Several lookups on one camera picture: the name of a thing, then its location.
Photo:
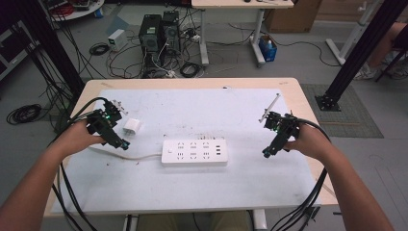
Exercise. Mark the cardboard box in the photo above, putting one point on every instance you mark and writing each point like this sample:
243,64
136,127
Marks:
292,16

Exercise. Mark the person's right hand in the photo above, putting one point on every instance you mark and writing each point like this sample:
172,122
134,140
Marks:
308,141

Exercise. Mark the person's left hand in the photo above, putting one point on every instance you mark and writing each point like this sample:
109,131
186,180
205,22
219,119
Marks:
78,138

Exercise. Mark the white box device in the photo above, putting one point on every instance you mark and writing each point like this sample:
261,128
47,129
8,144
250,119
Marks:
117,39

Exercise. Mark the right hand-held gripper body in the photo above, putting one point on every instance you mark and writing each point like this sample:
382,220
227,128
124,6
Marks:
280,131

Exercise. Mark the grey floor mat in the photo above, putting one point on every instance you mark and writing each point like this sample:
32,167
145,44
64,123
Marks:
356,122

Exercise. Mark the white table mat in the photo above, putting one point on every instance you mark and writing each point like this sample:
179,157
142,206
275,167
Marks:
192,189

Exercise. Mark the white metal stand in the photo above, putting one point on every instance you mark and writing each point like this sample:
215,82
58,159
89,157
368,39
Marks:
349,35

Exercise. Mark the white power strip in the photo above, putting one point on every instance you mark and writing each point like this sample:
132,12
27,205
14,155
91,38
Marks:
194,152

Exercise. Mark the wooden desk with white legs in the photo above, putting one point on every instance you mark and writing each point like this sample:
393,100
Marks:
240,4

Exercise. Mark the white charger plug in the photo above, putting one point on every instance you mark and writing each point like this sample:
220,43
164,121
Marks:
132,125

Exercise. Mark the round white table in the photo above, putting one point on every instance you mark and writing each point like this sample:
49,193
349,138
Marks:
77,9

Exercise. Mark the blue box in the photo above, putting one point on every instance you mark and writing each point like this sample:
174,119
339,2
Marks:
268,51

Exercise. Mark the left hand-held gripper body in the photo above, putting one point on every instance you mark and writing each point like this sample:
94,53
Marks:
104,126

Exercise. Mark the black computer tower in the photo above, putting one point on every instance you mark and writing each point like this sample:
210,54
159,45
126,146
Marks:
150,33
171,32

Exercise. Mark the black metal frame post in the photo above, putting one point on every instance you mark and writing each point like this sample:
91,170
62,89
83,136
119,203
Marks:
362,48
45,41

